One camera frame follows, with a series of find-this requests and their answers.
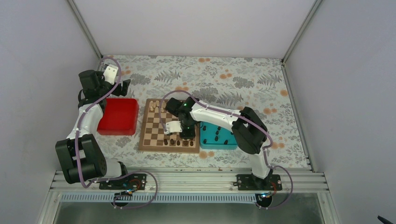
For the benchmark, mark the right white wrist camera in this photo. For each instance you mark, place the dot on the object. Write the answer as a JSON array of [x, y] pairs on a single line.
[[172, 127]]

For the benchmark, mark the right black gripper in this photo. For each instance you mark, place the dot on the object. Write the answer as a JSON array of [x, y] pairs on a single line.
[[191, 134]]

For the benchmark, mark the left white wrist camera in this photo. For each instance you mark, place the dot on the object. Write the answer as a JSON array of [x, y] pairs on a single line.
[[110, 73]]

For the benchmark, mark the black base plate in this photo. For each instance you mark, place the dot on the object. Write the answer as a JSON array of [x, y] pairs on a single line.
[[132, 182], [249, 182]]

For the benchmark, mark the teal plastic tray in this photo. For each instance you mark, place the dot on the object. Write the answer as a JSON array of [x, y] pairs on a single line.
[[209, 131]]

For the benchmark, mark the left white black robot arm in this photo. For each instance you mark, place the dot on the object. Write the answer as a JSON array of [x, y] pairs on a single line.
[[79, 155]]

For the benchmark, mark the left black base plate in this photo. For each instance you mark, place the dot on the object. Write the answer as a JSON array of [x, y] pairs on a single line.
[[132, 182]]

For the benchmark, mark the red plastic tray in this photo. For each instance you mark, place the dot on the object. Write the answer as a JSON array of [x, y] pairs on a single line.
[[120, 117]]

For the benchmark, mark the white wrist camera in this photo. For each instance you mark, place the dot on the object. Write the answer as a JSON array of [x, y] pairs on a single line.
[[172, 127], [110, 73]]

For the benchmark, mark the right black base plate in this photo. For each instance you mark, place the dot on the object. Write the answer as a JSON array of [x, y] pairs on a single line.
[[249, 182]]

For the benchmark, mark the floral patterned table mat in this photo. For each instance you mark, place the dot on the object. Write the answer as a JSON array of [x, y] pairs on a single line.
[[227, 82]]

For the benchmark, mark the aluminium rail frame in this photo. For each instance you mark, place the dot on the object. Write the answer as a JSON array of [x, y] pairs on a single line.
[[211, 180]]

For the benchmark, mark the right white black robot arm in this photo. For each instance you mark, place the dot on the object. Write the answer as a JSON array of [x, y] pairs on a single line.
[[249, 131]]

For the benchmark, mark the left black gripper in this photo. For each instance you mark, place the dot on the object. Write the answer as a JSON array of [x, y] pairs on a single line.
[[123, 92]]

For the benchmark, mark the wooden chess board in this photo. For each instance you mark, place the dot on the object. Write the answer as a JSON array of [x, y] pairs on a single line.
[[152, 133]]

